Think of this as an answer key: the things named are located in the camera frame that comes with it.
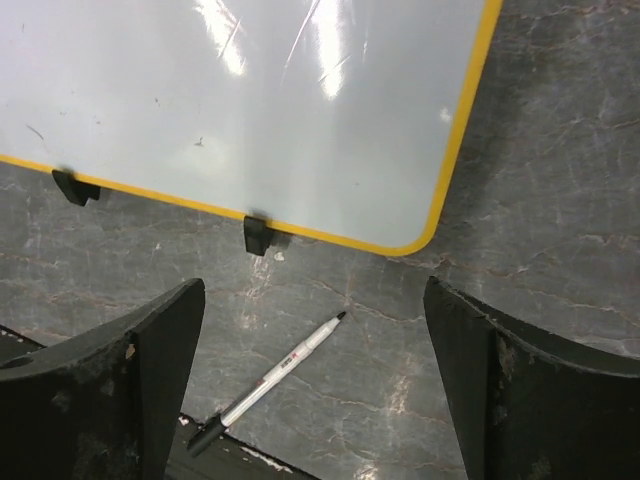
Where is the black left whiteboard foot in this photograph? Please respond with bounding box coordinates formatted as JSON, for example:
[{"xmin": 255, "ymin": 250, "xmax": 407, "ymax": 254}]
[{"xmin": 51, "ymin": 169, "xmax": 101, "ymax": 207}]

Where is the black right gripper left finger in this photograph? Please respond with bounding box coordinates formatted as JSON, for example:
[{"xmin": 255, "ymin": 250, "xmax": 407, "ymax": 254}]
[{"xmin": 1, "ymin": 278, "xmax": 205, "ymax": 479}]

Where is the black whiteboard foot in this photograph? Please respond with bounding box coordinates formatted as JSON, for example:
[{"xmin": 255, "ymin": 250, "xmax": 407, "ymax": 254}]
[
  {"xmin": 51, "ymin": 169, "xmax": 101, "ymax": 207},
  {"xmin": 243, "ymin": 215, "xmax": 291, "ymax": 257}
]

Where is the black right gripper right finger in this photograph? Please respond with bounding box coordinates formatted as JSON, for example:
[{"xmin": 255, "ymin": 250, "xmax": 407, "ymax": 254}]
[{"xmin": 423, "ymin": 277, "xmax": 639, "ymax": 479}]

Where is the black right whiteboard foot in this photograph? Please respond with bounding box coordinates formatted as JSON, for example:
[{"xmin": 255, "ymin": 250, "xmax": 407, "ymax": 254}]
[{"xmin": 243, "ymin": 215, "xmax": 291, "ymax": 257}]

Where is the yellow framed whiteboard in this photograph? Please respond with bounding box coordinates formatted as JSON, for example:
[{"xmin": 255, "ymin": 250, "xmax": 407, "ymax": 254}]
[{"xmin": 1, "ymin": 1, "xmax": 502, "ymax": 256}]

